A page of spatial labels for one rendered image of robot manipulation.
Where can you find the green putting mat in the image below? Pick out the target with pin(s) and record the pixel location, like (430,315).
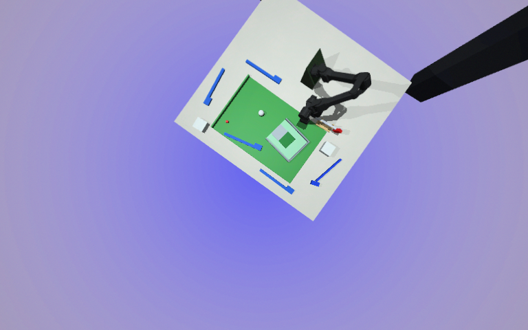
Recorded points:
(245,123)

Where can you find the long blue flat bar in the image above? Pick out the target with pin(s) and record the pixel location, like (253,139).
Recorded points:
(288,189)
(275,78)
(208,97)
(255,146)

